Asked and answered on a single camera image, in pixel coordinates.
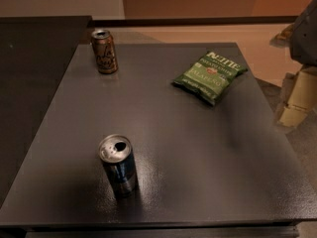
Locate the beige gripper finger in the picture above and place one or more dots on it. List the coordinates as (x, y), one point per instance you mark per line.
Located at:
(298, 96)

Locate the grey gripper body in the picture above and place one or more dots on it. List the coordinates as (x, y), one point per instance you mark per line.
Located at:
(305, 39)

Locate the green jalapeno chip bag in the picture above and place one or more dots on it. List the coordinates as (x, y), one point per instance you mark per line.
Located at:
(210, 76)

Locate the blue silver can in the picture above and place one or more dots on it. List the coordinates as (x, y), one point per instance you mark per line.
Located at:
(117, 158)

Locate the orange soda can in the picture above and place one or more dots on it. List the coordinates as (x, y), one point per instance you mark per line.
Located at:
(104, 50)

